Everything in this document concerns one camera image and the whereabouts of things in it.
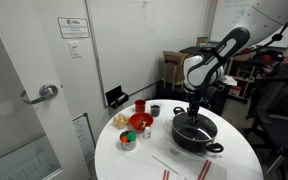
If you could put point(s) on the metal cup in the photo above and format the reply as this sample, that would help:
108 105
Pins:
129 145

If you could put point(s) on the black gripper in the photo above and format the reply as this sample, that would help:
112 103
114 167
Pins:
193 101

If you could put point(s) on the small leaning whiteboard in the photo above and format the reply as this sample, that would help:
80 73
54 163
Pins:
83 136

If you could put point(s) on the open black case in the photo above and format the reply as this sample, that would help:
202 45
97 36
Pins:
116 97

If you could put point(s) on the white room sign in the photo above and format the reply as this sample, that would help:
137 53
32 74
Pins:
73 28

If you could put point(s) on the red mug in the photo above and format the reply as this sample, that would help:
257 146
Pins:
139 106

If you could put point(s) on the red bowl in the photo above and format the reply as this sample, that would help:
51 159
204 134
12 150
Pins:
135 120

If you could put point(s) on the orange round toy piece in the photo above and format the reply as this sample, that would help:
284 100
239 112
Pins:
123 138

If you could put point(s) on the black office chair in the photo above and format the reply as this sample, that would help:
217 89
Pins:
277 130

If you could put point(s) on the cluttered wooden shelf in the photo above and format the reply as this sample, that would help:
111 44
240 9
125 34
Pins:
247 73

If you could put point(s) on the white light switch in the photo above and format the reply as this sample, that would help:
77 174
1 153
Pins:
74 49

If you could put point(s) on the green round toy piece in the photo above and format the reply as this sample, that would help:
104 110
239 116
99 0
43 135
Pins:
131 135

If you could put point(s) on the black cooking pot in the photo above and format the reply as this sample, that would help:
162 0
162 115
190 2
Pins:
192 141

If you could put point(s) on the small white bottle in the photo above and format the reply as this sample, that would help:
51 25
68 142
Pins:
147 133

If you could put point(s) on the white towel red stripes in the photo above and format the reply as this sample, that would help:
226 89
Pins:
134 170
187 165

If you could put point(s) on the glass pot lid black knob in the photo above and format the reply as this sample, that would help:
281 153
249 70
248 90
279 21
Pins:
200 130

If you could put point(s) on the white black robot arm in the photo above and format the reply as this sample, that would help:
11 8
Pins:
204 71

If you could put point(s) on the beige round food pile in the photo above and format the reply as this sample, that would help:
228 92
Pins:
121 120

